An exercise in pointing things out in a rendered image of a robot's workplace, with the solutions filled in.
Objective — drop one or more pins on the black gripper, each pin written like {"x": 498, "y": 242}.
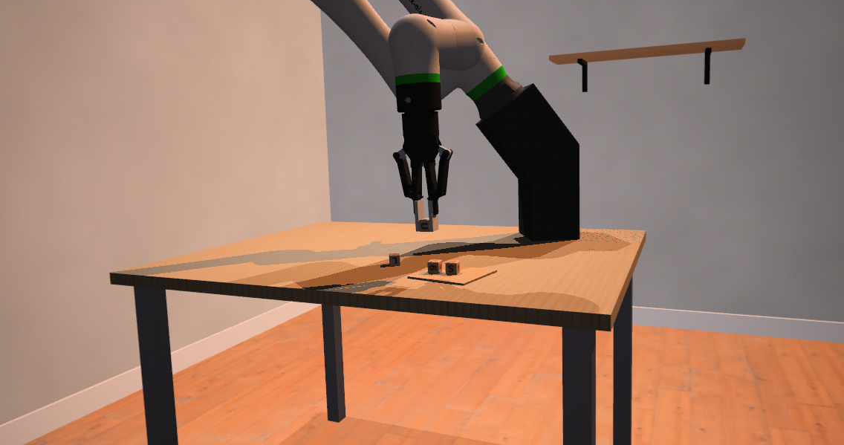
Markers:
{"x": 421, "y": 145}

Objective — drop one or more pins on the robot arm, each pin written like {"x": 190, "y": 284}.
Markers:
{"x": 426, "y": 56}

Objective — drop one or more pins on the tan square mat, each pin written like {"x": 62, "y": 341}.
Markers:
{"x": 464, "y": 277}

